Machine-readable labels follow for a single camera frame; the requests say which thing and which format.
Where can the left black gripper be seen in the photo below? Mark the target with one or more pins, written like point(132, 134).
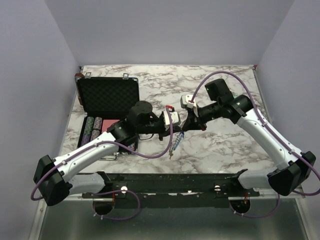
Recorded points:
point(165, 133)

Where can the pink playing card deck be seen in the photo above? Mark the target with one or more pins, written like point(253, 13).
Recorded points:
point(106, 123)

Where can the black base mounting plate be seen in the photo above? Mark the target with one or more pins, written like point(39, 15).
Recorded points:
point(171, 190)

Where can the blue tagged key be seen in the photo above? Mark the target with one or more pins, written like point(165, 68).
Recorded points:
point(182, 135)

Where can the black poker chip case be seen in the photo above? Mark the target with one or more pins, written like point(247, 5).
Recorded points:
point(109, 98)

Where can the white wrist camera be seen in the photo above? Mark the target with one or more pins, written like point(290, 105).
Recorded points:
point(173, 117)
point(187, 103)

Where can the purple poker chip stack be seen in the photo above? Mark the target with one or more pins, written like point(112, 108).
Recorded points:
point(91, 129)

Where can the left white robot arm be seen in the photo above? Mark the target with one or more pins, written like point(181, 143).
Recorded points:
point(59, 177)

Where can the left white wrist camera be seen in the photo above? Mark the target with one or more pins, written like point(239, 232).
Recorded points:
point(173, 117)

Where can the grey blue spiral keyring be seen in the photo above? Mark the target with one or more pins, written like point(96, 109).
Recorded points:
point(174, 145)

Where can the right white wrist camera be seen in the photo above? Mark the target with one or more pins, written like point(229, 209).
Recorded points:
point(187, 103)

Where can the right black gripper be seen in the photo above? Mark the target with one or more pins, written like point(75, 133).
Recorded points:
point(193, 122)

